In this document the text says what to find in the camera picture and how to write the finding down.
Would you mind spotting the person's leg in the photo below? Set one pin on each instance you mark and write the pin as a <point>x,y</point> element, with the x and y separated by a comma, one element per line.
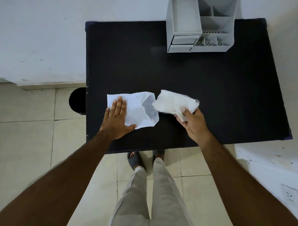
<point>168,193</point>
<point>132,198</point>

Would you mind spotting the grey plastic desk organizer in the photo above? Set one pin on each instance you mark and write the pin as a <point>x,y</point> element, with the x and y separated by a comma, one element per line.
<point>197,25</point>

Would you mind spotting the person's left forearm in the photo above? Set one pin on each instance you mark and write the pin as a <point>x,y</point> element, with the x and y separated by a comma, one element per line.
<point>55,184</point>

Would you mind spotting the person's left thumb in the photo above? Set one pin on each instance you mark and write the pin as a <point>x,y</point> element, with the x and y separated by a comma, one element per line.
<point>130,127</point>

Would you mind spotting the person's left middle finger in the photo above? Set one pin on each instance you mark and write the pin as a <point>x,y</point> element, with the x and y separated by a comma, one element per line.
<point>118,106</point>

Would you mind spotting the grey slipper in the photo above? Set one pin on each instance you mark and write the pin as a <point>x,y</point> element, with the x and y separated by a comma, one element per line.
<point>134,159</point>
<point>159,154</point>

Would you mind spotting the person's left hand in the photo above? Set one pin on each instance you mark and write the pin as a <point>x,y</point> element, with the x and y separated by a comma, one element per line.
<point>116,125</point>

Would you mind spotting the grey left slipper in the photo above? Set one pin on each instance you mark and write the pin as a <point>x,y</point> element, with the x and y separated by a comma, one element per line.
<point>134,159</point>

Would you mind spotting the black round bin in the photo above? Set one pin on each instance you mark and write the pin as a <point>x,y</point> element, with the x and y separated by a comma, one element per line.
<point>78,100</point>

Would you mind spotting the white wall socket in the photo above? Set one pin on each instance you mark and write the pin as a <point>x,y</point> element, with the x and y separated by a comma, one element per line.
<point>289,193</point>

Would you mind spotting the grey right slipper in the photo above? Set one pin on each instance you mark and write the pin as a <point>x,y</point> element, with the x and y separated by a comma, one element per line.
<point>159,154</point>

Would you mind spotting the person's left little finger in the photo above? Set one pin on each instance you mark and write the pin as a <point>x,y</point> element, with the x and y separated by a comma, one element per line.
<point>106,114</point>

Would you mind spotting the white paper envelope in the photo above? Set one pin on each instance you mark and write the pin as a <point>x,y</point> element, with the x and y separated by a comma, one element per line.
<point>139,109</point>

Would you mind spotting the person's right leg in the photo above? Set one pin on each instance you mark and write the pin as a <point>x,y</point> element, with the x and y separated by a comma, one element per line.
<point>168,193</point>

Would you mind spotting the person's right thumb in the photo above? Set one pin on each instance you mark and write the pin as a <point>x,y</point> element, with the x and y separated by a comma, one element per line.
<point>184,111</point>

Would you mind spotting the person's left leg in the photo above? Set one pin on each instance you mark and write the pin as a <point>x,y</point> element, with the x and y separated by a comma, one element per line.
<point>132,198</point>

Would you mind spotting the person's right forearm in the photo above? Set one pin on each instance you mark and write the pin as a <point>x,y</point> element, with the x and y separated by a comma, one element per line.
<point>242,186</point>

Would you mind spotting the person's right hand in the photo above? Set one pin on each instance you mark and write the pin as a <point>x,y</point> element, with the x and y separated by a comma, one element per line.
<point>195,124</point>

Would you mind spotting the white paper sheet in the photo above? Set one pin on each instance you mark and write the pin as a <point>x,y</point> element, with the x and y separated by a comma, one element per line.
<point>173,103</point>

